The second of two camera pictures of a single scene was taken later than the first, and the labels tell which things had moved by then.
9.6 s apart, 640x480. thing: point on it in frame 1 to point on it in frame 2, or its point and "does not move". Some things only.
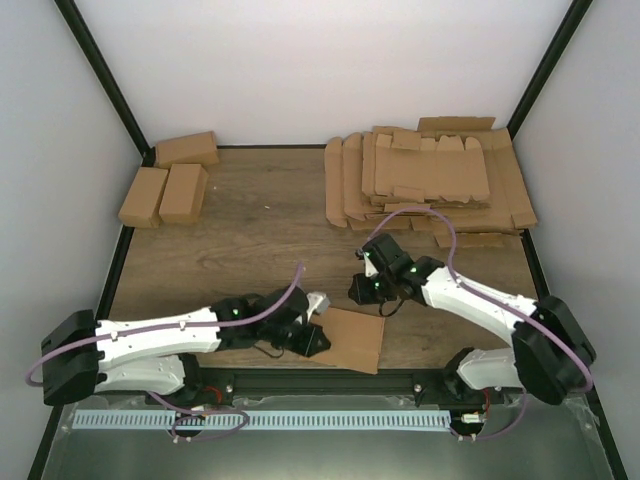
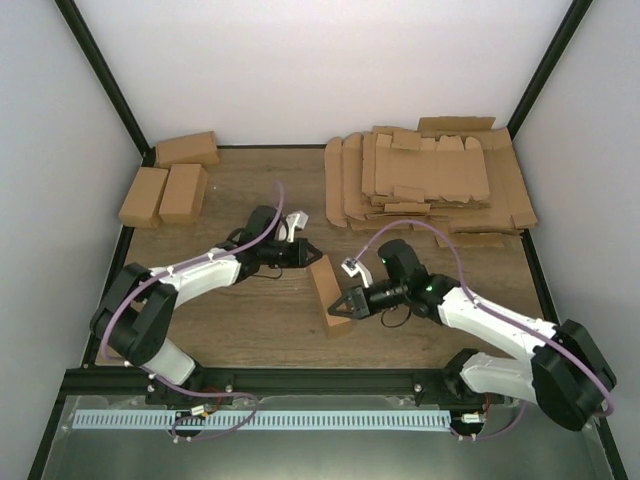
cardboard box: (141, 206) does not move
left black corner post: (100, 64) does not move
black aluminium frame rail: (372, 382) does not move
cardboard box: (355, 340) to (329, 293)
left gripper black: (307, 348) to (302, 245)
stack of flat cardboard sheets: (455, 178) does not move
